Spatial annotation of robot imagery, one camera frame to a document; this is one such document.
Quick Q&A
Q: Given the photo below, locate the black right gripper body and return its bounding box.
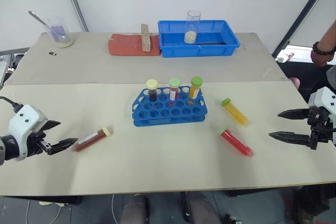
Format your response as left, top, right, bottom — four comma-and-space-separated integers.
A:
307, 107, 336, 151

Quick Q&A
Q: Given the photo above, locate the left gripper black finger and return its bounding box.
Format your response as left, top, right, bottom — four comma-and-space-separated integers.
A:
39, 137, 79, 156
41, 120, 62, 131

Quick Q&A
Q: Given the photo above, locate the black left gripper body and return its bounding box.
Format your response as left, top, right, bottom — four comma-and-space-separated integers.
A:
26, 122, 53, 157

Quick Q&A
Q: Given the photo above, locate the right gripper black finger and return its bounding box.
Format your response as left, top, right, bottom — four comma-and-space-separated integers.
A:
277, 108, 311, 121
268, 131, 312, 148

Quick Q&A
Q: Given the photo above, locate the yellow-capped labelled brown tube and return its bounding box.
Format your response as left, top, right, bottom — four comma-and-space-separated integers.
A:
72, 126, 112, 153

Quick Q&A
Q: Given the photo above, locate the green-capped plain red tube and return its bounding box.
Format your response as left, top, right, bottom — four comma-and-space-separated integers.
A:
218, 126, 254, 157

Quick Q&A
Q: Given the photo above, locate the green-capped orange tube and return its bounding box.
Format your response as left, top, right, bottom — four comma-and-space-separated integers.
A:
220, 98, 250, 126
188, 76, 204, 100

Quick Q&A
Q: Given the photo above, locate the yellow-capped dark purple tube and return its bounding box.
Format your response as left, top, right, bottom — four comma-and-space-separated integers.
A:
146, 79, 158, 102

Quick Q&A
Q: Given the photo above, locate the blue plastic test tube rack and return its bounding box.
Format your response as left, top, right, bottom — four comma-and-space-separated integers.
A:
132, 86, 208, 127

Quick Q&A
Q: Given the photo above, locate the green-capped labelled red tube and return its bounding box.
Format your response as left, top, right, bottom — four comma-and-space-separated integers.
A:
169, 77, 181, 101

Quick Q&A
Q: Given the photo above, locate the person's bare hand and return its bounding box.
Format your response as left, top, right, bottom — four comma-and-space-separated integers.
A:
310, 46, 336, 68

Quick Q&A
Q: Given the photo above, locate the person's grey clothing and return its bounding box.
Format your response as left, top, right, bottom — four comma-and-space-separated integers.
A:
324, 65, 336, 91

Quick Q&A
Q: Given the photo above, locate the grey equipment beside table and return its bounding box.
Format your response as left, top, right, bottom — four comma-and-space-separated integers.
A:
0, 47, 30, 86

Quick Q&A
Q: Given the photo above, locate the glass beaker with white powder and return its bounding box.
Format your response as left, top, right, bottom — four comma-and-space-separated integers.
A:
43, 16, 74, 49

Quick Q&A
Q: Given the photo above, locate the dark rounded shape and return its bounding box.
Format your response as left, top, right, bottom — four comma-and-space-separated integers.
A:
119, 194, 151, 224

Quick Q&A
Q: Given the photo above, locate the metal spoon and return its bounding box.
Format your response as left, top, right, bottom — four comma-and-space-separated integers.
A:
28, 10, 66, 38

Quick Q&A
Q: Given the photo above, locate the red cloth pad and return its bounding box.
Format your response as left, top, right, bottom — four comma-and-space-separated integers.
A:
108, 33, 161, 57

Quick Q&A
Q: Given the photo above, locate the blue plastic bin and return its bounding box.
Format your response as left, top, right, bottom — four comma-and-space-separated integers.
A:
157, 19, 240, 58

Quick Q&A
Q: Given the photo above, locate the beige block with holes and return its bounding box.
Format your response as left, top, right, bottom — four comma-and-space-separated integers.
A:
140, 23, 152, 52

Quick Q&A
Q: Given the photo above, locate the clear cylinder with white grains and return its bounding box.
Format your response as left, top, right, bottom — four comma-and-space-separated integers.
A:
183, 10, 202, 45

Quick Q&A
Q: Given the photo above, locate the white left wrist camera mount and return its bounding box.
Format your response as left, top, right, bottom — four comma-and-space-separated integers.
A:
7, 104, 49, 162

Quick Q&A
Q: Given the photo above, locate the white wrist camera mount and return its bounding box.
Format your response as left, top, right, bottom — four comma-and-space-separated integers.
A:
7, 104, 49, 162
308, 86, 336, 145

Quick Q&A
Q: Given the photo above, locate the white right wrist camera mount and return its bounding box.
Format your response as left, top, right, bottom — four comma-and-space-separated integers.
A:
308, 86, 336, 145

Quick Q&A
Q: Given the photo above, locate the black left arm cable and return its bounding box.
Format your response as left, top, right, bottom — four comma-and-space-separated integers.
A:
0, 95, 22, 111

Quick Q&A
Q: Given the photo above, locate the white floor cable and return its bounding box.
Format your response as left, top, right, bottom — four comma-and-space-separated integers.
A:
25, 199, 65, 224

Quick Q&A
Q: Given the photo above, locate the dark bead bracelet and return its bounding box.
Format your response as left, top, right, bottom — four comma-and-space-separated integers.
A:
312, 41, 336, 55

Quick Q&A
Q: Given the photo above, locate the black diagonal frame bar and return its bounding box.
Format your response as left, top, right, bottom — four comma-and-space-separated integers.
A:
271, 0, 336, 57

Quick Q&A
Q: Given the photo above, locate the silver aluminium frame post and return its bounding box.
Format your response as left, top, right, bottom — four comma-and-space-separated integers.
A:
59, 0, 89, 33

